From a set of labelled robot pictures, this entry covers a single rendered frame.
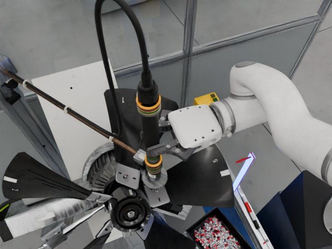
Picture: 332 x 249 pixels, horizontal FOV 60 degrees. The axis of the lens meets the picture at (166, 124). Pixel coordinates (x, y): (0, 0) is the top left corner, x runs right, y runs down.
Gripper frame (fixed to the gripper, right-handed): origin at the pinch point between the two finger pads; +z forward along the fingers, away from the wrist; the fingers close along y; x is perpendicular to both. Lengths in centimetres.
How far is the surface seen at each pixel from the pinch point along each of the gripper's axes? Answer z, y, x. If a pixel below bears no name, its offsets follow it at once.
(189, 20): -43, 70, -30
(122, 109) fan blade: 2.5, 20.1, -12.7
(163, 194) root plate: -1.9, -1.9, -32.3
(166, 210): -2.8, -2.6, -48.7
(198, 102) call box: -32, 34, -43
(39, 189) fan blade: 31.2, 8.7, -22.0
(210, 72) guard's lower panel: -59, 70, -72
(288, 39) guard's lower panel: -111, 70, -63
